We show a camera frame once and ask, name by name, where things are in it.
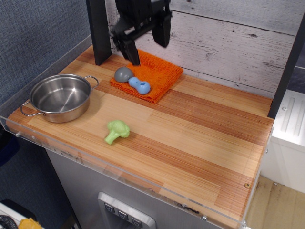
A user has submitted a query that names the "grey metal cabinet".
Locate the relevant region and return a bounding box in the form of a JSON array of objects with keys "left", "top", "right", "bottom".
[{"left": 47, "top": 150, "right": 213, "bottom": 229}]

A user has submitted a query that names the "stainless steel pot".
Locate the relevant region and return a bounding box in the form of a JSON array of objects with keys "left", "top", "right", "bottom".
[{"left": 20, "top": 74, "right": 99, "bottom": 123}]

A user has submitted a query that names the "black braided hose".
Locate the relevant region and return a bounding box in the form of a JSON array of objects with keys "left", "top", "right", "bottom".
[{"left": 0, "top": 214, "right": 19, "bottom": 229}]

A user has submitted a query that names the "green toy broccoli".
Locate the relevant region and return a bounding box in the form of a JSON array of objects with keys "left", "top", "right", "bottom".
[{"left": 104, "top": 120, "right": 130, "bottom": 145}]

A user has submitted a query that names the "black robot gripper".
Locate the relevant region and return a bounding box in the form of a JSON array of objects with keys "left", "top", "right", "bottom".
[{"left": 110, "top": 0, "right": 172, "bottom": 66}]

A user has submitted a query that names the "grey and blue toy spoon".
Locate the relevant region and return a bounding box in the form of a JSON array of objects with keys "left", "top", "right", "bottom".
[{"left": 114, "top": 67, "right": 151, "bottom": 95}]

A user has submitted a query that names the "black right vertical post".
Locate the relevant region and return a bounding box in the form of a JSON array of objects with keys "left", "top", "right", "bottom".
[{"left": 267, "top": 14, "right": 305, "bottom": 119}]

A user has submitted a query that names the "black vertical post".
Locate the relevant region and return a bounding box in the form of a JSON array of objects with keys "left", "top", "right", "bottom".
[
  {"left": 267, "top": 14, "right": 305, "bottom": 119},
  {"left": 86, "top": 0, "right": 112, "bottom": 65}
]

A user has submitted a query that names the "clear acrylic table guard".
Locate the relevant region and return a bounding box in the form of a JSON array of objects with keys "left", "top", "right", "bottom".
[{"left": 7, "top": 48, "right": 273, "bottom": 229}]

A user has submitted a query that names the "orange folded cloth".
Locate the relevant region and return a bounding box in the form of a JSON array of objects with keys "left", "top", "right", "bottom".
[{"left": 110, "top": 50, "right": 183, "bottom": 104}]

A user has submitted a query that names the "yellow object bottom left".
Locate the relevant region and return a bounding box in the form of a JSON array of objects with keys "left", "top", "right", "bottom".
[{"left": 18, "top": 218, "right": 42, "bottom": 229}]

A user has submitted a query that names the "white ribbed box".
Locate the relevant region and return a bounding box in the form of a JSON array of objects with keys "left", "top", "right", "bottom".
[{"left": 261, "top": 90, "right": 305, "bottom": 193}]

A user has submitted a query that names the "silver dispenser button panel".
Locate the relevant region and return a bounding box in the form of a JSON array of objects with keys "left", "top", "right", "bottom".
[{"left": 98, "top": 192, "right": 156, "bottom": 229}]

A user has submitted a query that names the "black left vertical post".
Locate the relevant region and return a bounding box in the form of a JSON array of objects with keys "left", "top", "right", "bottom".
[{"left": 86, "top": 0, "right": 112, "bottom": 65}]

